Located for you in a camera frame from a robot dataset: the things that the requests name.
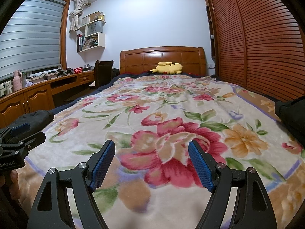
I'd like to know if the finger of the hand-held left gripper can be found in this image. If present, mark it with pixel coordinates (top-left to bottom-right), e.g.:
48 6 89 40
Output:
0 131 46 159
0 123 31 138

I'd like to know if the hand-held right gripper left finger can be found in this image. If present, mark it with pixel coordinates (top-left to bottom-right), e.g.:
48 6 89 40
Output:
27 139 116 229

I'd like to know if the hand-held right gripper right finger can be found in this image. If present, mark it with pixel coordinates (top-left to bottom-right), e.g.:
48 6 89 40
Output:
188 140 278 229

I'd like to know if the black button coat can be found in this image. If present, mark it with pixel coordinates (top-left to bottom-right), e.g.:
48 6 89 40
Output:
274 99 305 149

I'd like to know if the person's left hand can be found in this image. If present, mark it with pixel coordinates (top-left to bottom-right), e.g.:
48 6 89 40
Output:
9 169 20 201

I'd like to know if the dark grey garment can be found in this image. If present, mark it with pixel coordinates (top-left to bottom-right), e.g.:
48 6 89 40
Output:
14 110 55 134

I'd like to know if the wooden desk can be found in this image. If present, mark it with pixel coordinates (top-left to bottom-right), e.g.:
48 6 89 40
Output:
0 70 96 128

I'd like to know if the pink bottle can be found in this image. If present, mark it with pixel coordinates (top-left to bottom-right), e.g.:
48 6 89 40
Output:
13 70 23 91

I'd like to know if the floral blanket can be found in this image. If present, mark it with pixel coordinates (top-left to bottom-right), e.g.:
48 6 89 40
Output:
18 74 305 229

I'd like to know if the black device on stand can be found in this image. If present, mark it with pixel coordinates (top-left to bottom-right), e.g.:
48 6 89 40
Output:
56 69 73 78

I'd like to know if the grey window blind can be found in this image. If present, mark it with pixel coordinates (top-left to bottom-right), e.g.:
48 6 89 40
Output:
0 0 66 82

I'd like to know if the dark brown chair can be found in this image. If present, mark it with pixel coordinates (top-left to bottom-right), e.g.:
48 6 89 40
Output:
89 60 120 89

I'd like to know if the yellow plush toy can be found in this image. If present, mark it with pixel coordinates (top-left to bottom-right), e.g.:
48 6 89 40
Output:
150 61 183 75

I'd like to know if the stack of books and papers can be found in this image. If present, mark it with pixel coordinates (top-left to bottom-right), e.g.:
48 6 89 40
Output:
82 36 99 51

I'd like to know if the wooden bed headboard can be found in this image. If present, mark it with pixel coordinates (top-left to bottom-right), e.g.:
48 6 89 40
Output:
120 46 206 76

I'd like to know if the grey paper bag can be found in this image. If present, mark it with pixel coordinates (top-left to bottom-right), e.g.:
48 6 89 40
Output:
86 23 103 36

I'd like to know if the beige tied curtain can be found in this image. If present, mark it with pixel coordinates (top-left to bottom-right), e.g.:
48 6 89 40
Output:
69 0 91 33

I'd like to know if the wooden louvered wardrobe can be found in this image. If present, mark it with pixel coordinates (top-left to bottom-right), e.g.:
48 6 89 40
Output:
202 0 305 103

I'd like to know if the white wall shelf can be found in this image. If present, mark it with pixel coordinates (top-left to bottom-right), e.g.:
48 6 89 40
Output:
77 11 106 52

